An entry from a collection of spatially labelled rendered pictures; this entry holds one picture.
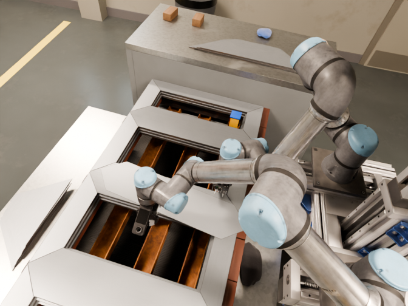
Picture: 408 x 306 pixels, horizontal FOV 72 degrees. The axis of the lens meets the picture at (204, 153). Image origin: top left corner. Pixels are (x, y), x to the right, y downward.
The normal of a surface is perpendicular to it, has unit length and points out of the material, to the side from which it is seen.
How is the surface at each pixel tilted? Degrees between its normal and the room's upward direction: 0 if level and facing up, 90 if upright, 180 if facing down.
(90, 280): 0
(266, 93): 90
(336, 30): 90
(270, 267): 0
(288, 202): 25
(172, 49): 0
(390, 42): 90
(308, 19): 90
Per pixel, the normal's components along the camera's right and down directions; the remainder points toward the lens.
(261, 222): -0.62, 0.53
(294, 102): -0.27, 0.73
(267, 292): 0.09, -0.63
